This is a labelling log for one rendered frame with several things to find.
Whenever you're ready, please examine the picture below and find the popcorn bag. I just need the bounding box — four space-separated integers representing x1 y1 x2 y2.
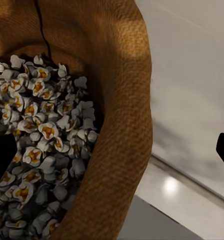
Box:
0 0 152 240

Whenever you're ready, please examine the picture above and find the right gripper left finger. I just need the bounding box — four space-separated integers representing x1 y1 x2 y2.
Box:
0 133 18 180

